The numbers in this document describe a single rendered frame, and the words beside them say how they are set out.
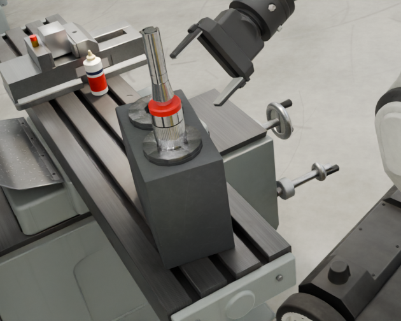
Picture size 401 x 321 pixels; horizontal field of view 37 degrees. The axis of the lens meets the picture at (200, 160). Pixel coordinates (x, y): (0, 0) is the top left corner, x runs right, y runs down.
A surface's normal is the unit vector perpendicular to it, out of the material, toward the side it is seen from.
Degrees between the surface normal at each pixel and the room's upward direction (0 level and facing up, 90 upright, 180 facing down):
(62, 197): 90
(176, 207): 90
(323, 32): 0
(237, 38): 63
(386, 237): 0
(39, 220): 90
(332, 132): 0
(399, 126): 90
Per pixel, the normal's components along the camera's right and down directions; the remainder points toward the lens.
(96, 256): 0.48, 0.49
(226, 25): 0.40, 0.07
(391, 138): -0.68, 0.52
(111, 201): -0.13, -0.78
